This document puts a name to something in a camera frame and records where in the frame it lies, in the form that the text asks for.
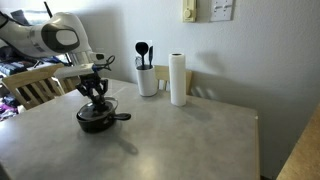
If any black spatula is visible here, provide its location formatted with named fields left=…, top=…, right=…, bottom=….
left=149, top=46, right=153, bottom=69

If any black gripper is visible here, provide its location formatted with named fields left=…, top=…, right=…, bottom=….
left=76, top=73, right=112, bottom=111

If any cream thermostat dial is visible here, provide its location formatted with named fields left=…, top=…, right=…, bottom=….
left=182, top=0, right=197, bottom=22

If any black camera cable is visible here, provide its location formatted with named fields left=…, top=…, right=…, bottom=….
left=95, top=54, right=116, bottom=72

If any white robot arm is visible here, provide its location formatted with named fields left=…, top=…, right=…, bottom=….
left=0, top=12, right=109, bottom=105

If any wooden counter edge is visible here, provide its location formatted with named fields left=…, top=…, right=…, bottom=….
left=276, top=105, right=320, bottom=180

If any glass pot lid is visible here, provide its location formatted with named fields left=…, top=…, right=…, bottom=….
left=77, top=97, right=118, bottom=122

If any metal whisk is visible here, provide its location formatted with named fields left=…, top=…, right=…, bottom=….
left=135, top=56, right=142, bottom=67

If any black cooking pot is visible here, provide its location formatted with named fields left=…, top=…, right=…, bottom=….
left=76, top=112, right=131, bottom=133

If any white light switch plate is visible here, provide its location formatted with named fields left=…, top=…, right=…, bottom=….
left=210, top=0, right=233, bottom=22

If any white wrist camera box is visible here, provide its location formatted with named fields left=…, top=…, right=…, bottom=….
left=54, top=63, right=96, bottom=79

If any white utensil holder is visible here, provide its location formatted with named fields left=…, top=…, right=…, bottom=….
left=136, top=65, right=157, bottom=97

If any white paper towel roll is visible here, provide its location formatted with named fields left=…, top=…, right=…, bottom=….
left=169, top=53, right=186, bottom=106

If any wooden chair left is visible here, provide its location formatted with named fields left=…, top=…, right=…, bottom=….
left=2, top=63, right=80, bottom=110

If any black ladle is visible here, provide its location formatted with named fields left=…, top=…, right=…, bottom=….
left=135, top=42, right=149, bottom=70

